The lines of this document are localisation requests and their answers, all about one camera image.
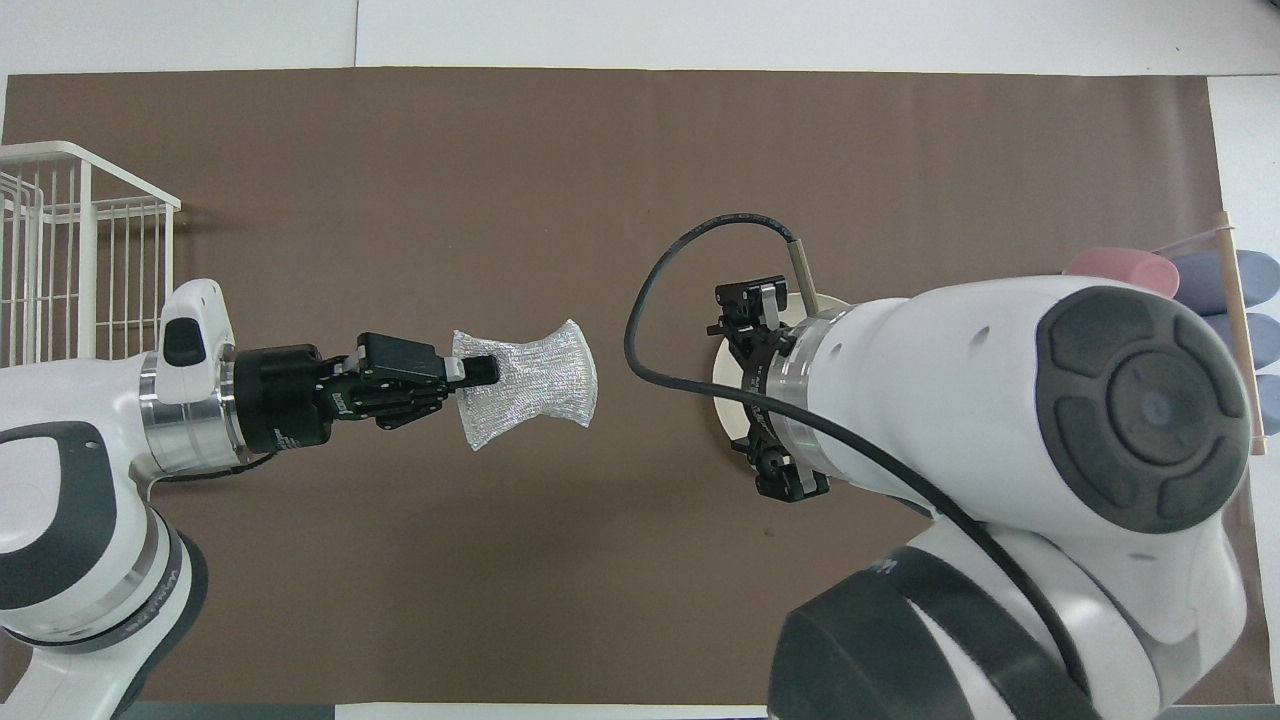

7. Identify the brown table mat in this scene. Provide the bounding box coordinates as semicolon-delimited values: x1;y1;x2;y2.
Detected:
0;67;1276;706

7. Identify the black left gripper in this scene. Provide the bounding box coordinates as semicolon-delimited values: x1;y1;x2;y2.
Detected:
235;333;501;453

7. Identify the cream round plate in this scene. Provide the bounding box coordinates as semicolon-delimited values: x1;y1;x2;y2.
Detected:
712;290;851;446

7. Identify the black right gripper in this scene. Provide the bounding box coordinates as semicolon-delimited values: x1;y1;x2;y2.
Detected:
706;275;832;502

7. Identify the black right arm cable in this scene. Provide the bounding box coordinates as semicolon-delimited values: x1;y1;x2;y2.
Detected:
624;213;1101;720

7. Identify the white wire dish rack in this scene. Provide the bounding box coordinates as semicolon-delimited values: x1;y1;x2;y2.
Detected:
0;141;184;369

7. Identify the pink plastic cup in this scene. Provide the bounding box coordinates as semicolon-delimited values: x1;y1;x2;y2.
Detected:
1062;247;1181;299

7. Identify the cup rack with wooden rod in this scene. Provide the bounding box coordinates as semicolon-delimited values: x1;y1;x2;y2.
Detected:
1150;210;1271;457

